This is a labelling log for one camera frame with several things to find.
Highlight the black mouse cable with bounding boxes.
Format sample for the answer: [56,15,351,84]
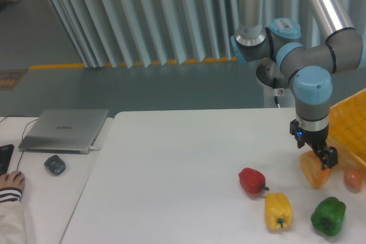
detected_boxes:
[0,115,39,172]

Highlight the yellow woven basket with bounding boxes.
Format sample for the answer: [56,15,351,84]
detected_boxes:
[329,89,365,170]

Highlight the silver laptop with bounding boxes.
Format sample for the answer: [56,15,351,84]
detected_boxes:
[18,109,109,154]

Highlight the green bell pepper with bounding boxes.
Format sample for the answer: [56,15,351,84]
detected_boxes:
[311,197,347,237]

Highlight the person's hand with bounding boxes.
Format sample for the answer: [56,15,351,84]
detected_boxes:
[0,171,25,191]

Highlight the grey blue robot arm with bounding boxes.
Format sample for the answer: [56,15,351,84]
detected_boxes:
[230,0,365,169]

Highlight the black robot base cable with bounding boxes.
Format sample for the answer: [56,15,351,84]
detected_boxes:
[272,77,281,109]

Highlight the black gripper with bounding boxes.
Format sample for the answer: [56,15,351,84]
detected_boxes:
[289,119,338,170]

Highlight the grey folding partition screen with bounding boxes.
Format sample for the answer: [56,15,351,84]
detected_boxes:
[49,0,365,67]

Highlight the black keyboard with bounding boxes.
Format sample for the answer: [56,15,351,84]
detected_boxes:
[0,144,14,175]

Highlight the orange triangular bread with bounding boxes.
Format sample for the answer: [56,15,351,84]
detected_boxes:
[299,151,332,189]

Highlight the yellow bell pepper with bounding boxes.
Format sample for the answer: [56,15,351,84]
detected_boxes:
[265,193,293,230]

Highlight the brown egg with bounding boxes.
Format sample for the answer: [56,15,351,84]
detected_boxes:
[344,169,363,193]

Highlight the white striped sleeve forearm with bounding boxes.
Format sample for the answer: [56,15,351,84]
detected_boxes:
[1,187,26,243]

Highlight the red bell pepper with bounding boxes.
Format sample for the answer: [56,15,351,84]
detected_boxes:
[238,167,269,194]

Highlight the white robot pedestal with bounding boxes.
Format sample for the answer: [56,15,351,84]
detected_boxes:
[255,57,297,109]

